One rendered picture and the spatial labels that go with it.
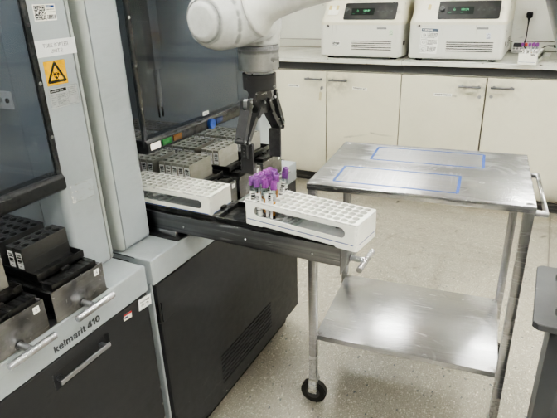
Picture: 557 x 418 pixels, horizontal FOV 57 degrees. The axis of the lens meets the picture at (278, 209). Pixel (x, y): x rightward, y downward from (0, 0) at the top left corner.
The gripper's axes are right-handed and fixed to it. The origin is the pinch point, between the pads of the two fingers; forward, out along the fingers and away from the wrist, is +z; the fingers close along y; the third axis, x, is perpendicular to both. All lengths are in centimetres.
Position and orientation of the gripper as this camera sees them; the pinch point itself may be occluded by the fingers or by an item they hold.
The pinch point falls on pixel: (262, 159)
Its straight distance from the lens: 121.0
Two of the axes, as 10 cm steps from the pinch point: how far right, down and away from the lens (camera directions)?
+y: 4.5, -3.7, 8.2
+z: 0.2, 9.2, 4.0
